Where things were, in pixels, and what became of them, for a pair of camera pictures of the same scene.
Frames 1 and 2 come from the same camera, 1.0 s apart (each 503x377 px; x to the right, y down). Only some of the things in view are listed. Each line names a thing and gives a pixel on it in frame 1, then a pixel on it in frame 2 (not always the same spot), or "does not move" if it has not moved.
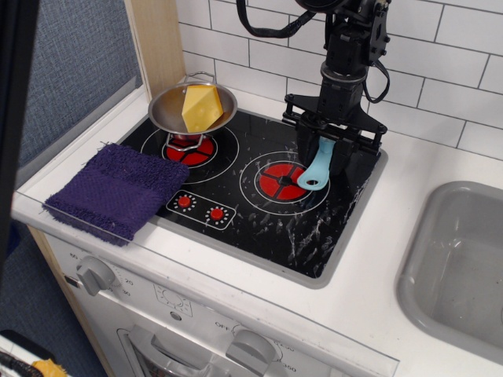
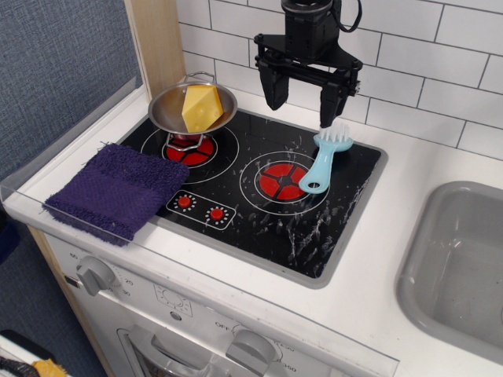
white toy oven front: x=148 y=324 does not move
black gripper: x=338 y=111 -> x=310 y=49
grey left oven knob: x=95 y=274 does not move
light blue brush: x=319 y=170 does not move
